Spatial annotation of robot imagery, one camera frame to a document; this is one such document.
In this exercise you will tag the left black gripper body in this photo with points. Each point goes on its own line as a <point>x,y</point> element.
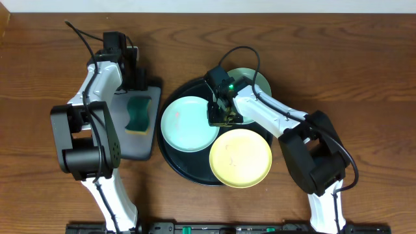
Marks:
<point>136,84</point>

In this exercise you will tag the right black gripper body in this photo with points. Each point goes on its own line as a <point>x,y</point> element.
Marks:
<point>219,117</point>

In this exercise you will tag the light blue plate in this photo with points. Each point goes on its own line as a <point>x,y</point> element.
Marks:
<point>185,126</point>

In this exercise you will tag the yellow plate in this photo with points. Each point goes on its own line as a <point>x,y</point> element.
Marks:
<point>240,158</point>

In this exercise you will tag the green yellow sponge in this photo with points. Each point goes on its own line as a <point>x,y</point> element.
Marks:
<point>139,119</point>

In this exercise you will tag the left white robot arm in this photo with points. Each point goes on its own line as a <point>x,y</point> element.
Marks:
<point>85,137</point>

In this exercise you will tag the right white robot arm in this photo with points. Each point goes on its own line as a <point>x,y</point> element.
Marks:
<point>314,155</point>

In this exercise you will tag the round black tray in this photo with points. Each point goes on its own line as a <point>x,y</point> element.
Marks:
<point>193,166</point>

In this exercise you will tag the grey rectangular tray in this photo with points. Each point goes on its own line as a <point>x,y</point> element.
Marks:
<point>134,146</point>

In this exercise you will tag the pale green plate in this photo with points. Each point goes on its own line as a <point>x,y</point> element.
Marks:
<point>261,81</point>

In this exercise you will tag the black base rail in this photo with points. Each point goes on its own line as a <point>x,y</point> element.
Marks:
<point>170,228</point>

